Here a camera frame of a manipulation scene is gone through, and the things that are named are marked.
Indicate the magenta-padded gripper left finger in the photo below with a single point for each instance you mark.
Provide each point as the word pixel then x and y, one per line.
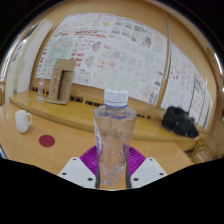
pixel 78 171

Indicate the white ceramic mug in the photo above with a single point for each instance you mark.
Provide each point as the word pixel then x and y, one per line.
pixel 21 121

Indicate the wooden chair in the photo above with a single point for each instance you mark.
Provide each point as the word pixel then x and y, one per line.
pixel 208 148

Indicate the large wall poster sheet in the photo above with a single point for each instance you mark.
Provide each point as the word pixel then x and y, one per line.
pixel 110 56

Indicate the flat round red coaster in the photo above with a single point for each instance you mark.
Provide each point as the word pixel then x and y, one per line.
pixel 46 140

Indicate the brown cardboard box stand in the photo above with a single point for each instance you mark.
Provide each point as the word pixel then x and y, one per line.
pixel 65 85

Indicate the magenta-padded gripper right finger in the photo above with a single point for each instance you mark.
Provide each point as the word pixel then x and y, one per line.
pixel 148 170

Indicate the white door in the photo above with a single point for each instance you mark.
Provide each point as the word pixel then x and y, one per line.
pixel 23 63

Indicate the black bag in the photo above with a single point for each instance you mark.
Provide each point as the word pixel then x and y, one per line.
pixel 178 121

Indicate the narrow wall poster sheet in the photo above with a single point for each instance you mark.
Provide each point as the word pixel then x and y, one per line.
pixel 186 86

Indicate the clear plastic water bottle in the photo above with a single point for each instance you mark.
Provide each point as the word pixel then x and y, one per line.
pixel 114 140

